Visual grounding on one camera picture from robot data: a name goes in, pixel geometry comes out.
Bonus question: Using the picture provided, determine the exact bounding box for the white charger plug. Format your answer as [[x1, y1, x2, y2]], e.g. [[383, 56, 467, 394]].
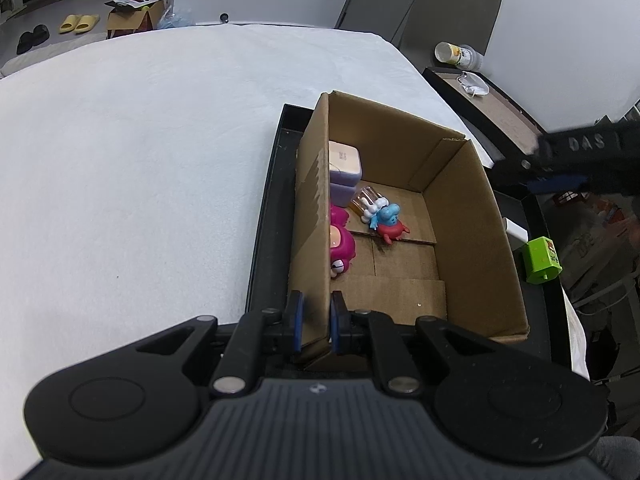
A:
[[504, 217, 530, 249]]

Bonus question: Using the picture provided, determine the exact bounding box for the small red toy figurine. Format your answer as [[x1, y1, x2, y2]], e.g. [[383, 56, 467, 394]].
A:
[[364, 200, 411, 247]]

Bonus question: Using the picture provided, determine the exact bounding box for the blue plastic bag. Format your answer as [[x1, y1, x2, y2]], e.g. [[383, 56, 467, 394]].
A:
[[158, 6, 196, 31]]

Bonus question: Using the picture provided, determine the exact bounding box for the black plastic tray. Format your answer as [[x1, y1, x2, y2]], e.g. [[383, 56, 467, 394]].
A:
[[245, 103, 592, 382]]

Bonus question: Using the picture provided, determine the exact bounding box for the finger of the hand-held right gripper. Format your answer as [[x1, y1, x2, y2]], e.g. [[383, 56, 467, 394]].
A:
[[490, 154, 589, 196]]

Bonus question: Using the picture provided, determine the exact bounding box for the open cardboard floor box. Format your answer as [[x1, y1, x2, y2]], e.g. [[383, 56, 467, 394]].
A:
[[105, 0, 167, 41]]

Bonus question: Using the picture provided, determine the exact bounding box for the wooden side table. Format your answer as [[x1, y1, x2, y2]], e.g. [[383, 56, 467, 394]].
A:
[[423, 66, 552, 162]]

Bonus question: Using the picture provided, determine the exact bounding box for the brown cardboard box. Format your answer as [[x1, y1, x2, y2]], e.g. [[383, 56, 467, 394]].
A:
[[287, 90, 531, 374]]

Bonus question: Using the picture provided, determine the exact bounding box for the grey chair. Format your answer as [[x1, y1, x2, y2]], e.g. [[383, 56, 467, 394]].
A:
[[334, 0, 507, 54]]

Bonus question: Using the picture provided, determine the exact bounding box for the green cube toy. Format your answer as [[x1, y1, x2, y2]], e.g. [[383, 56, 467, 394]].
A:
[[521, 236, 564, 286]]

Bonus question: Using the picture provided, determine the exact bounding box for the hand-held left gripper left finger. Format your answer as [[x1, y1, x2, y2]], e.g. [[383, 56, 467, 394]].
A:
[[120, 290, 305, 401]]

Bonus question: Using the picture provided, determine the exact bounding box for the pink toy figurine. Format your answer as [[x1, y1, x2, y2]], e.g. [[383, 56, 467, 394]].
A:
[[330, 205, 357, 279]]

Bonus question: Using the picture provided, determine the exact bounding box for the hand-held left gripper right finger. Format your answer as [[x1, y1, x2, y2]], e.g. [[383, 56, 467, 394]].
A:
[[330, 291, 511, 397]]

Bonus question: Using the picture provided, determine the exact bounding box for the white face mask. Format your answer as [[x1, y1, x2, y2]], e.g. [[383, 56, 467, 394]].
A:
[[455, 71, 492, 99]]

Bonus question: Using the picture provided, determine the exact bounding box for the white paper cup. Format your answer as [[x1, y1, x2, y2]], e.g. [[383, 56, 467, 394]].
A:
[[434, 41, 484, 72]]

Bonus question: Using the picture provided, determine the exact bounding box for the purple cube toy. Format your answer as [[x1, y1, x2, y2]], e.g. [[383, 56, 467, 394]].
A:
[[328, 140, 364, 206]]

